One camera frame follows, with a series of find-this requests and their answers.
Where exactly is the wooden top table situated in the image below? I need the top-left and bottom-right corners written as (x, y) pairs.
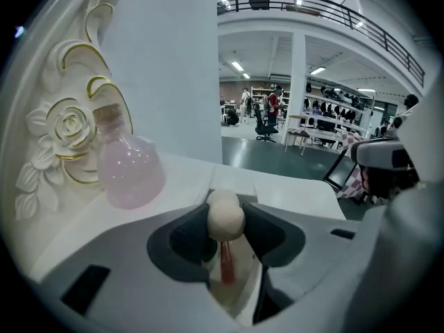
top-left (283, 114), bottom-right (313, 156)

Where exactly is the black office chair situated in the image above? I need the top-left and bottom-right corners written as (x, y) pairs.
top-left (254, 103), bottom-right (280, 142)

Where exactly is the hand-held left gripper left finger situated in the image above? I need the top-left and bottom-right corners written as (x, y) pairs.
top-left (33, 203), bottom-right (244, 333)

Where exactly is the white ornate oval mirror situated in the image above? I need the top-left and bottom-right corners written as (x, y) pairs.
top-left (0, 0), bottom-right (135, 221)

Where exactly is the row of black gear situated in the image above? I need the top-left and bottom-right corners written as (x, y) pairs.
top-left (305, 83), bottom-right (365, 123)

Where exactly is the reddish brown makeup brush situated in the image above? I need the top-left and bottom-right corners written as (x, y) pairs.
top-left (219, 240), bottom-right (237, 286)

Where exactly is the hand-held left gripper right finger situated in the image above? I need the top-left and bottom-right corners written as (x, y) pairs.
top-left (241, 203), bottom-right (375, 333)

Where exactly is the white shelf rack with equipment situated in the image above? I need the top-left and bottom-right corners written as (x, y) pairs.
top-left (303, 81), bottom-right (377, 145)

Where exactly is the pink corked perfume bottle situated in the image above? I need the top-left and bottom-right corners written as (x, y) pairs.
top-left (92, 103), bottom-right (167, 210)

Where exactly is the pink checkered cloth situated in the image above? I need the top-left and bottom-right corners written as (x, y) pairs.
top-left (334, 130), bottom-right (368, 204)

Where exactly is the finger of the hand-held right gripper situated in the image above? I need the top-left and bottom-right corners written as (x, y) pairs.
top-left (350, 139), bottom-right (417, 173)

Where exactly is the white open bookshelf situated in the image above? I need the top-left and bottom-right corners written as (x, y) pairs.
top-left (251, 85), bottom-right (292, 108)

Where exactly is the black balcony railing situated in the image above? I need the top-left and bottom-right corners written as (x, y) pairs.
top-left (217, 0), bottom-right (426, 88)

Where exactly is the white dressing table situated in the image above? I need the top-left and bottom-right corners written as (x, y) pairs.
top-left (29, 153), bottom-right (348, 284)

